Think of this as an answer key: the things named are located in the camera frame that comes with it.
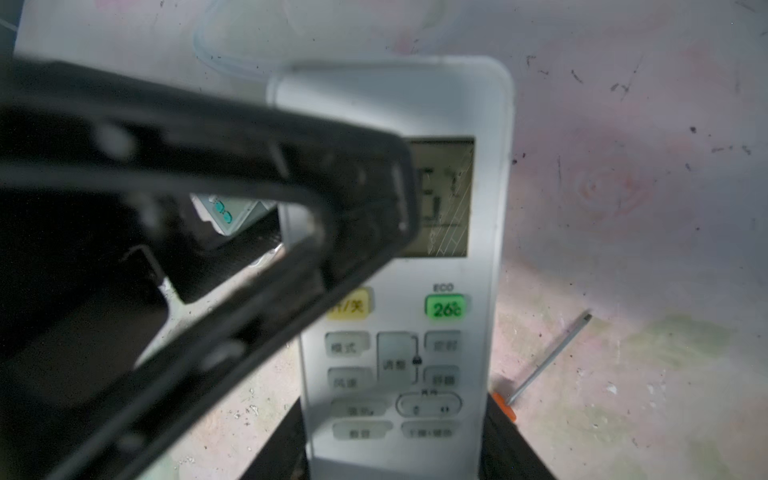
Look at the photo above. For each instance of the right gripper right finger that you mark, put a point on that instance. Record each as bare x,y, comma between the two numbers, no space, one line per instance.
505,454

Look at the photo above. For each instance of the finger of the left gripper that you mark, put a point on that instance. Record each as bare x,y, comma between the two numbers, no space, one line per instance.
97,172

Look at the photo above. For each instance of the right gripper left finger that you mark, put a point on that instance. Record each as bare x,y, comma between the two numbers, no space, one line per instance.
283,456

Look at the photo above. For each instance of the white air conditioner remote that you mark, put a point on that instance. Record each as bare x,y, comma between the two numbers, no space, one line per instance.
395,376

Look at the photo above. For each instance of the grey buttoned remote control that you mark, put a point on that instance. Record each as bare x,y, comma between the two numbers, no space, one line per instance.
228,215

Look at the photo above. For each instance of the orange black screwdriver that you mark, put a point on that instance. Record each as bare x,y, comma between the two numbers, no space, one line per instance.
505,393

